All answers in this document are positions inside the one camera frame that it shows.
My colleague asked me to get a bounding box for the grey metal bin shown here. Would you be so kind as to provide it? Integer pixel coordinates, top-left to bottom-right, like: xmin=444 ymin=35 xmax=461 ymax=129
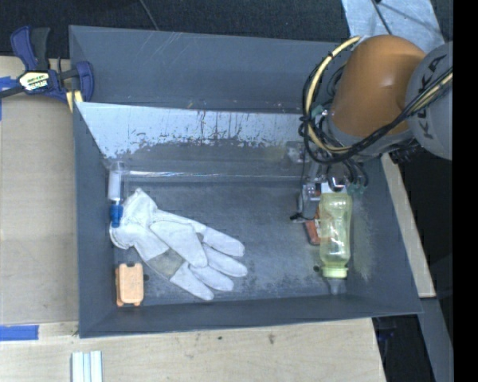
xmin=67 ymin=25 xmax=425 ymax=339

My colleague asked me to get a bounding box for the clear tube with blue cap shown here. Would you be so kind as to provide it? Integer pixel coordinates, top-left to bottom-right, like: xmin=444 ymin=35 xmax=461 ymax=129
xmin=106 ymin=161 xmax=125 ymax=228

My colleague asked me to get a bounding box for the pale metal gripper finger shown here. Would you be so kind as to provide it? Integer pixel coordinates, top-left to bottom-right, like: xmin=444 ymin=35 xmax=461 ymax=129
xmin=296 ymin=185 xmax=322 ymax=220

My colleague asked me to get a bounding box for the white work glove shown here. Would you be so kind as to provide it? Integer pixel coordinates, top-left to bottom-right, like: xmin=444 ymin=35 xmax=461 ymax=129
xmin=108 ymin=187 xmax=249 ymax=302

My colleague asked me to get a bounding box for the yellow clear plastic bottle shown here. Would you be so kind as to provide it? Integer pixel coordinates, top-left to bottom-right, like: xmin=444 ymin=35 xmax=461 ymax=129
xmin=317 ymin=192 xmax=354 ymax=296

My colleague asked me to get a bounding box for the red-brown flat block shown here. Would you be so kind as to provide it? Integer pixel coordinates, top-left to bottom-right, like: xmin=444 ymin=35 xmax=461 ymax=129
xmin=304 ymin=209 xmax=323 ymax=248

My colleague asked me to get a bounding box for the orange rectangular block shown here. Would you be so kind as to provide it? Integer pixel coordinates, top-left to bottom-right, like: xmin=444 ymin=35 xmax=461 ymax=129
xmin=115 ymin=263 xmax=146 ymax=308

